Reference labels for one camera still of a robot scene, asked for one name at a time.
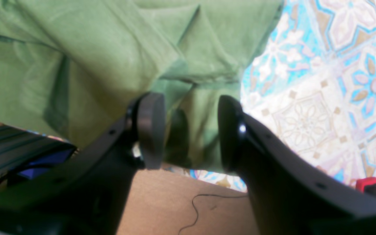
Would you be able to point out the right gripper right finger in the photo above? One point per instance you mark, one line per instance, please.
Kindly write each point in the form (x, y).
(288, 195)

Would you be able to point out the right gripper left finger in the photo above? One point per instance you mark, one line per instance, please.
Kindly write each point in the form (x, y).
(87, 194)

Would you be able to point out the green t-shirt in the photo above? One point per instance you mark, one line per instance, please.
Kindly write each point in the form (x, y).
(69, 68)

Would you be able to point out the patterned tablecloth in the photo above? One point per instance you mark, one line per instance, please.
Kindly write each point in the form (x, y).
(315, 85)

